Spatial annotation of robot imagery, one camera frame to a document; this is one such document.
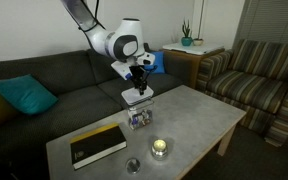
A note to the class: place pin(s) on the grey wooden coffee table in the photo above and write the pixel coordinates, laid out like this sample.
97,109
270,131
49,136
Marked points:
190,122

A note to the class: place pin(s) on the small white plant pot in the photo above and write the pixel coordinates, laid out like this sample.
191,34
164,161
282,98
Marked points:
198,41

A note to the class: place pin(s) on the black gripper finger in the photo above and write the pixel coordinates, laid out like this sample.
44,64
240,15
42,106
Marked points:
140,89
144,85

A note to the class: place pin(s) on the teal throw pillow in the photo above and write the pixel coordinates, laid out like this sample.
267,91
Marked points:
27,94

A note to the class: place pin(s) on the dark grey fabric sofa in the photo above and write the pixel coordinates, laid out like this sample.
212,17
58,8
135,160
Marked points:
87,88

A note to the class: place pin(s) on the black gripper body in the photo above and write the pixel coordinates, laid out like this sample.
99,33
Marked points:
139,74

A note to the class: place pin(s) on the black book with yellow edge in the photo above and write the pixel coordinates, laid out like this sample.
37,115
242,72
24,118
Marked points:
96,144

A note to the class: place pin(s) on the striped armchair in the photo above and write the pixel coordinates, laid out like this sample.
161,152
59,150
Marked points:
254,78

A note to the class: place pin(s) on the silver tin candle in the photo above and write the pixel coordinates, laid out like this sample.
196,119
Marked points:
159,149

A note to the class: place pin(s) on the window blinds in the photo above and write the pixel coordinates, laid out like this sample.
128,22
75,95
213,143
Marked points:
263,20

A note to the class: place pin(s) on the white container lid with button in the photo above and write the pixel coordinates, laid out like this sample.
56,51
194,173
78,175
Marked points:
133,96

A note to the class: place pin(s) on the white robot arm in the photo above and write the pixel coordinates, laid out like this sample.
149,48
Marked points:
125,44

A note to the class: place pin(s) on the small clear glass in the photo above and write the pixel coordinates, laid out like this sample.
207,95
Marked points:
133,166

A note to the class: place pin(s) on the clear plastic container with items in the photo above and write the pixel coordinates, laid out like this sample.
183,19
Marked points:
140,114

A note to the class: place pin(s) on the blue throw pillow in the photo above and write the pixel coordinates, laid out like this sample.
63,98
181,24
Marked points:
158,66

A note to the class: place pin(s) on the teal plant pot with cactus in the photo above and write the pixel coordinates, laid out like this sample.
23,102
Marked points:
186,40

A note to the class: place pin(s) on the wooden side cabinet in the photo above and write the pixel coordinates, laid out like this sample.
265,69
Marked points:
185,66

